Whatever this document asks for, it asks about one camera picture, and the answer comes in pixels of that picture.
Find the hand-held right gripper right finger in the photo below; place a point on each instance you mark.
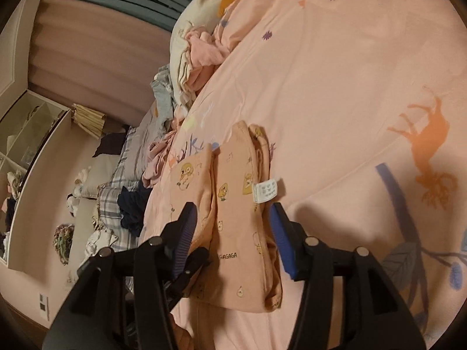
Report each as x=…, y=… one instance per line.
x=282, y=240

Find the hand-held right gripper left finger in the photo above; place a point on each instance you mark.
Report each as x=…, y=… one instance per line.
x=184, y=237

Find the orange cartoon print garment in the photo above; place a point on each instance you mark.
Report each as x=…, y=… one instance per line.
x=233, y=226

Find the navy garment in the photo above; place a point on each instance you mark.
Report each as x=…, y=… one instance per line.
x=131, y=207

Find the small pink garment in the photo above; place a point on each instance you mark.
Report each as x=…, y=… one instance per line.
x=157, y=160

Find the plaid grey bed sheet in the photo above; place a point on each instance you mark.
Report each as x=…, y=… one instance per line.
x=109, y=197

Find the white printed cloth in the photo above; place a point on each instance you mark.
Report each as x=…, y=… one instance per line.
x=98, y=240

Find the beige pillow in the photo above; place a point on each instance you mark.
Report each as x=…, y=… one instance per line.
x=95, y=175

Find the grey pillow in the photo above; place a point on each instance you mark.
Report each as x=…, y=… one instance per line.
x=142, y=135

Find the small white plush toy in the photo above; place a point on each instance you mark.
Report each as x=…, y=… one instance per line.
x=78, y=189

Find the floral cushion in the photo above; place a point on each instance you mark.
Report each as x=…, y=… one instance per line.
x=64, y=240

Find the black cloth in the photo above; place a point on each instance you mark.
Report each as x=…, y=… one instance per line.
x=109, y=142

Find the grey garment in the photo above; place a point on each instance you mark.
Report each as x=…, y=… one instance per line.
x=164, y=98

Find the pink animal print blanket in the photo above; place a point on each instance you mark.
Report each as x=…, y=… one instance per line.
x=346, y=98

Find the cream cloth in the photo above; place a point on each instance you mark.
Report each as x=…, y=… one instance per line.
x=180, y=58

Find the pink fleece garment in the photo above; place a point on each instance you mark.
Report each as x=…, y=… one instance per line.
x=204, y=54

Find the white shelf cabinet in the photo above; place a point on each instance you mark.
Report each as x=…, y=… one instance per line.
x=22, y=127

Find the pink curtain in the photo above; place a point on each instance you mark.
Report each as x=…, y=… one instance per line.
x=91, y=62

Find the wall outlet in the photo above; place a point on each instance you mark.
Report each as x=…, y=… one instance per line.
x=43, y=302

